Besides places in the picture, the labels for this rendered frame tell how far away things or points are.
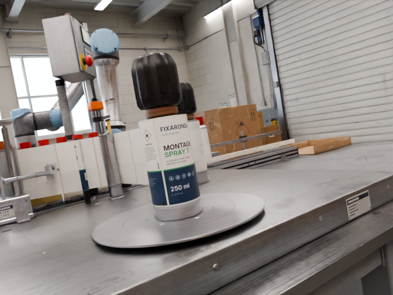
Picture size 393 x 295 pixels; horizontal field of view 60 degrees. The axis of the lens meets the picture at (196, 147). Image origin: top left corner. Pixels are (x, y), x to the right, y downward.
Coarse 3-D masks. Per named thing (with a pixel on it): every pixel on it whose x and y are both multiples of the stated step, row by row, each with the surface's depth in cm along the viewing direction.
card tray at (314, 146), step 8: (296, 144) 189; (304, 144) 193; (312, 144) 193; (320, 144) 160; (328, 144) 163; (336, 144) 167; (344, 144) 171; (304, 152) 169; (312, 152) 164; (320, 152) 160
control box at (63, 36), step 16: (64, 16) 111; (48, 32) 111; (64, 32) 111; (80, 32) 117; (48, 48) 111; (64, 48) 111; (80, 48) 114; (64, 64) 111; (80, 64) 112; (64, 80) 120; (80, 80) 125
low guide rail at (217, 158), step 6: (270, 144) 154; (276, 144) 156; (282, 144) 159; (246, 150) 146; (252, 150) 148; (258, 150) 150; (216, 156) 138; (222, 156) 139; (228, 156) 140; (234, 156) 142; (210, 162) 135; (72, 192) 105; (78, 192) 106
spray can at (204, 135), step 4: (200, 116) 136; (200, 120) 136; (200, 124) 136; (204, 128) 136; (204, 132) 136; (204, 136) 136; (204, 140) 136; (208, 140) 137; (204, 144) 136; (208, 144) 137; (204, 148) 136; (208, 148) 137; (208, 152) 137; (208, 156) 137; (208, 164) 136; (212, 164) 138
